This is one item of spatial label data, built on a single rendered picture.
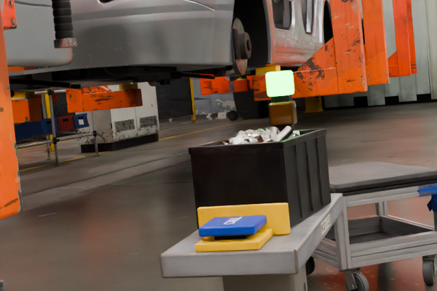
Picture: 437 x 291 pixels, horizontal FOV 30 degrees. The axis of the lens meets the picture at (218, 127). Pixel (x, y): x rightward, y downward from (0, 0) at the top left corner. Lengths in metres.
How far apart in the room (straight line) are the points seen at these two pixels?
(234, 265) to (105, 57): 3.07
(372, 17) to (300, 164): 5.75
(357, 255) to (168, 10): 1.96
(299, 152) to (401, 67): 9.92
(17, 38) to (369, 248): 1.13
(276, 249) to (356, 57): 3.99
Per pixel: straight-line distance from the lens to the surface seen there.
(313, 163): 1.19
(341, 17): 4.94
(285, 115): 1.34
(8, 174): 0.96
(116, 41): 3.96
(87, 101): 7.53
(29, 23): 2.14
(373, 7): 6.86
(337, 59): 4.93
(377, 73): 6.85
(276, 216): 1.05
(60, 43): 1.60
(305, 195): 1.15
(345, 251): 2.35
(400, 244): 2.43
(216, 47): 4.10
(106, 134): 9.50
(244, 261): 0.97
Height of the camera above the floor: 0.65
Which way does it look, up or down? 3 degrees down
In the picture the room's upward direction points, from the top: 6 degrees counter-clockwise
